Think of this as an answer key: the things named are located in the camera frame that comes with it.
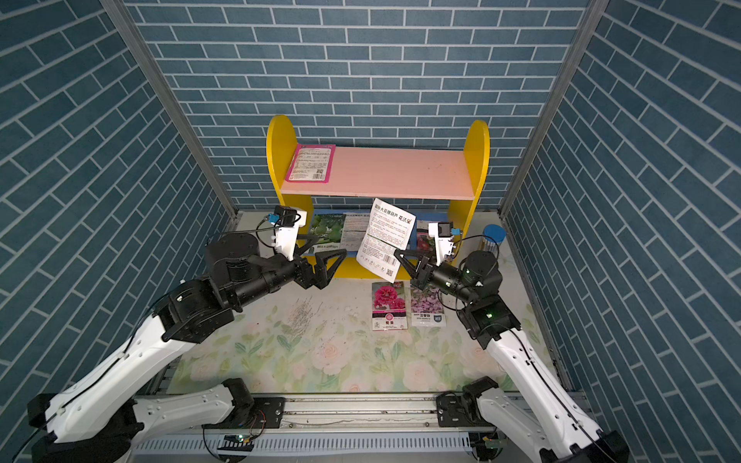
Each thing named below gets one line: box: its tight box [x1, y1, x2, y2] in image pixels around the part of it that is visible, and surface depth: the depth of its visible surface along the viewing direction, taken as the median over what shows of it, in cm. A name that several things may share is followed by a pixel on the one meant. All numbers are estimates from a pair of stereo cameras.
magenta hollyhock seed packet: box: [371, 280, 409, 332], surface depth 96 cm
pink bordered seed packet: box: [285, 143, 336, 184], surface depth 77 cm
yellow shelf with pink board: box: [266, 115, 491, 282], surface depth 68 cm
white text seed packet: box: [356, 197, 417, 283], surface depth 66 cm
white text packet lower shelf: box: [339, 212, 371, 251], surface depth 98 cm
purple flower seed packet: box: [410, 287, 447, 328], surface depth 94 cm
